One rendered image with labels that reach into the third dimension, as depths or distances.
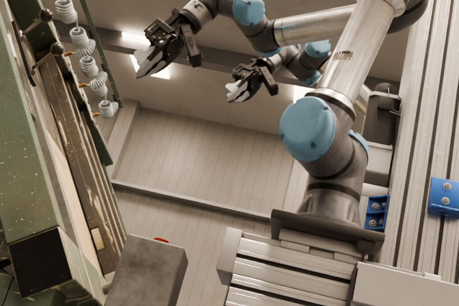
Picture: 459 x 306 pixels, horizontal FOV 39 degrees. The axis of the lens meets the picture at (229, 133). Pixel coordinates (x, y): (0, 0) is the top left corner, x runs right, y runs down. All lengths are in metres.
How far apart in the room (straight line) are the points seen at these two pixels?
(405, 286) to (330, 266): 0.18
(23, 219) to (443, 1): 1.21
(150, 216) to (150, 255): 10.67
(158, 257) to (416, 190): 0.64
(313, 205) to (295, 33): 0.52
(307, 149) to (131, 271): 0.42
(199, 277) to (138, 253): 10.21
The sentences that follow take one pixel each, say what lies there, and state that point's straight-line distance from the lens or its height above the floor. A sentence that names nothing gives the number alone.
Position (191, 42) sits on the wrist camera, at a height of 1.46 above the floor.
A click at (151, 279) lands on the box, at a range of 1.29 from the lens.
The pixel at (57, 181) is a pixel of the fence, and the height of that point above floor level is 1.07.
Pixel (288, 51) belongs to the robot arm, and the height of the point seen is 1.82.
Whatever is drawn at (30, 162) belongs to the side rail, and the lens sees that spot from 1.42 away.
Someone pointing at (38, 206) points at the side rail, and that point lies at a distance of 1.38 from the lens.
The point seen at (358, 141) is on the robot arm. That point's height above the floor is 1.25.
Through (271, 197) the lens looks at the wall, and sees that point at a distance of 11.85.
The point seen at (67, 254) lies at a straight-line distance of 1.33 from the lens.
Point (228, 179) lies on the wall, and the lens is 12.02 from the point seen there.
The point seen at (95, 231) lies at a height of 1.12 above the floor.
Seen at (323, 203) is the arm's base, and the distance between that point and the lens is 1.33.
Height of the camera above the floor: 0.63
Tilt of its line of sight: 24 degrees up
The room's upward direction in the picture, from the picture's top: 16 degrees clockwise
